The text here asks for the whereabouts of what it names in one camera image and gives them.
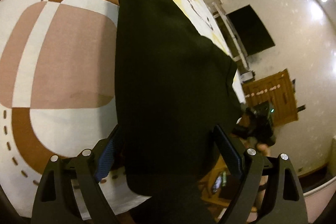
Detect black pants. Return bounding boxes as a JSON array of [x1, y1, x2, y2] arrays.
[[115, 0, 242, 196]]

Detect person right hand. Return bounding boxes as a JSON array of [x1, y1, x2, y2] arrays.
[[231, 114, 276, 156]]

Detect brown wooden door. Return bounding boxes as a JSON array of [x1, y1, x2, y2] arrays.
[[242, 69, 298, 127]]

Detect patterned white bed sheet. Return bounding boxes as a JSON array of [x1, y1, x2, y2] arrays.
[[0, 0, 246, 221]]

